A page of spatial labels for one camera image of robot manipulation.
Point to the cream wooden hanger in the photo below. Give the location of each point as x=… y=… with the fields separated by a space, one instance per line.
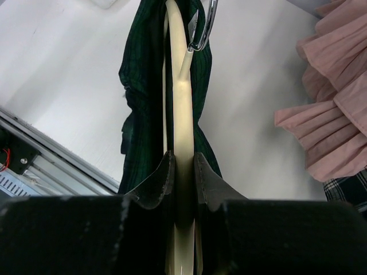
x=180 y=252

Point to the green plaid skirt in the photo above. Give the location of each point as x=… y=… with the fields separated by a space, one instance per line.
x=141 y=76

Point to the pink pleated skirt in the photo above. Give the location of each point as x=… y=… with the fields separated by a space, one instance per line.
x=332 y=129

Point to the slotted cable duct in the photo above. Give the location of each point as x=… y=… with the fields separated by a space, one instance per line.
x=13 y=187

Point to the navy beige plaid skirt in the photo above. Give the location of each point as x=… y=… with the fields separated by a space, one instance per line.
x=349 y=189

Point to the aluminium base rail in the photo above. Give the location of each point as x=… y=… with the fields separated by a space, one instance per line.
x=56 y=170

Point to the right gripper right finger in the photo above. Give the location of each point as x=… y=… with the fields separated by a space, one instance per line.
x=246 y=236

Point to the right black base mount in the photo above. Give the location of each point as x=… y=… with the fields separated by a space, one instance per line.
x=16 y=154

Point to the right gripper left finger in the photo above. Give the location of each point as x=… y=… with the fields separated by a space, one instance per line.
x=119 y=234

